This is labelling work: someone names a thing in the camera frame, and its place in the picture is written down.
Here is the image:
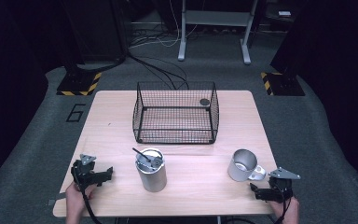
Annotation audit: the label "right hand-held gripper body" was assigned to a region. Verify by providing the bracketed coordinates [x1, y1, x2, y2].
[268, 166, 302, 203]

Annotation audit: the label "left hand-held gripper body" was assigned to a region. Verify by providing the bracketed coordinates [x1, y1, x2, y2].
[70, 153, 102, 189]

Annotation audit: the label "steel mug with handle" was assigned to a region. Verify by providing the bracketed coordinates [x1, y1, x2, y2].
[227, 148, 267, 183]

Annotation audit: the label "black straw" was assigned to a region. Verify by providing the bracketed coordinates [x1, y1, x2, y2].
[131, 147, 153, 163]

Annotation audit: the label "tall steel tumbler with lid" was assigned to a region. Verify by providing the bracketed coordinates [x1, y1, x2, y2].
[134, 147, 168, 193]

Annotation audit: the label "black wire mesh basket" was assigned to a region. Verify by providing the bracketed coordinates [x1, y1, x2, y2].
[131, 80, 220, 145]

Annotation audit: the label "person's right hand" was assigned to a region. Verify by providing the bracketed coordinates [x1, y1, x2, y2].
[268, 196, 301, 224]

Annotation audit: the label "person's left hand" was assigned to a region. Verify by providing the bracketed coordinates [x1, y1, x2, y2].
[64, 181, 97, 219]

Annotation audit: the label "grey tape strip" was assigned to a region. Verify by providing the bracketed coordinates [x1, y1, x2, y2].
[46, 191, 67, 207]

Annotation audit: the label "black cabinet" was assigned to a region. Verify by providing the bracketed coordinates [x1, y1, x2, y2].
[60, 0, 129, 63]

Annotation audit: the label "left hand-held gripper cable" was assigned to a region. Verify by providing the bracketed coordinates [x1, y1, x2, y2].
[71, 166, 103, 224]

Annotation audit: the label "hand-held gripper cable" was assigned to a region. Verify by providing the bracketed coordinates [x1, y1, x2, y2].
[273, 183, 293, 224]
[71, 166, 103, 224]

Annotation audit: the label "right hand-held gripper cable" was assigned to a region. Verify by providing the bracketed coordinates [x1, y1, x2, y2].
[273, 183, 293, 224]

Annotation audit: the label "hazard-striped black base plate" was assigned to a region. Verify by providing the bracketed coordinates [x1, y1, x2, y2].
[56, 70, 103, 97]
[260, 71, 306, 97]

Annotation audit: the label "black floor cables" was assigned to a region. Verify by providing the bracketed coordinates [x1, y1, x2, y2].
[127, 50, 190, 91]

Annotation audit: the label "white floor cable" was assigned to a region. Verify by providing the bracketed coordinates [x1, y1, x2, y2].
[130, 0, 200, 49]

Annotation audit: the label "white metal desk frame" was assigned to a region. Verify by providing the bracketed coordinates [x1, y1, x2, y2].
[177, 0, 259, 65]

